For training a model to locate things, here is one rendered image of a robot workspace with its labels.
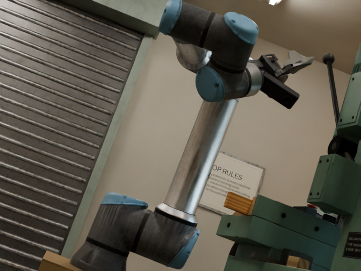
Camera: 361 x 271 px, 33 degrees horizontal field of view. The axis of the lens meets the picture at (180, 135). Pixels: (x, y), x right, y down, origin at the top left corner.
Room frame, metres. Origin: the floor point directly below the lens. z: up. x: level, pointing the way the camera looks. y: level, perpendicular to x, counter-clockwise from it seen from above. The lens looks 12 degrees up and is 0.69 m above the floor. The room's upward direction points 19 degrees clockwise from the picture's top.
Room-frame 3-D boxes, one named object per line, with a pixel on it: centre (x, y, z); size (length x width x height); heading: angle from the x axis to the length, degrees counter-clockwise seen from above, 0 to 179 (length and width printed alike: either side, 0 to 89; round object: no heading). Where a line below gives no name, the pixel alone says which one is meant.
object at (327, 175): (1.43, -0.39, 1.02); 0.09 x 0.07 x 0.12; 105
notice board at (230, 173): (4.68, -0.40, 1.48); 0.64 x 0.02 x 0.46; 97
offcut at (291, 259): (1.49, -0.37, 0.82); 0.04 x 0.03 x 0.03; 21
